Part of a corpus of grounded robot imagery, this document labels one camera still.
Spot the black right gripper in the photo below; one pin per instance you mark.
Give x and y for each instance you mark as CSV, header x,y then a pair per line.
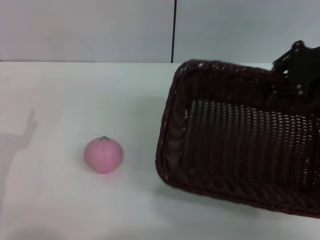
x,y
306,65

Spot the dark brown woven basket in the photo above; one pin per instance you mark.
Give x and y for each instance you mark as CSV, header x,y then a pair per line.
x,y
225,140

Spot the pink toy peach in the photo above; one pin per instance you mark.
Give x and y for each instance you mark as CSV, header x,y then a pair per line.
x,y
103,155

